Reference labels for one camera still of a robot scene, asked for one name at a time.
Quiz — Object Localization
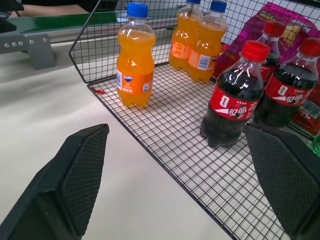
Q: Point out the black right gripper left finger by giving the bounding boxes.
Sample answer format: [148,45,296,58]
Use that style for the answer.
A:
[0,123,110,240]

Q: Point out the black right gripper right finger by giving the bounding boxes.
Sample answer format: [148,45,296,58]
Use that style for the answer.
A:
[242,122,320,240]

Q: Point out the green conveyor belt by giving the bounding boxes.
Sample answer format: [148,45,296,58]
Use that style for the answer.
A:
[9,10,118,35]

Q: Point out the green bottle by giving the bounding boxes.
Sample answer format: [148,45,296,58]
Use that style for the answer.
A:
[311,131,320,158]

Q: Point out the red snack bag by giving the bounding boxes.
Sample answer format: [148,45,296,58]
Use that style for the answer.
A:
[291,91,320,137]

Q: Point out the red-capped cola bottle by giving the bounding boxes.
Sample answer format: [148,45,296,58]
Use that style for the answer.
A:
[252,37,320,129]
[199,40,271,149]
[255,20,286,87]

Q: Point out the orange Fanta soda bottle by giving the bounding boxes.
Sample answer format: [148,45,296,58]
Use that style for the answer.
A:
[168,0,204,74]
[187,0,229,83]
[116,2,157,109]

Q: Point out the magenta snack bag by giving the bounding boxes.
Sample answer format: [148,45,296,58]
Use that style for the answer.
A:
[214,1,320,81]

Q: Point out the black wire mesh basket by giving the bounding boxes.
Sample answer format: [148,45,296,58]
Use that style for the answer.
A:
[68,0,320,240]

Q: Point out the grey conveyor bracket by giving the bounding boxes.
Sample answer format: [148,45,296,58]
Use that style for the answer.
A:
[0,31,56,71]

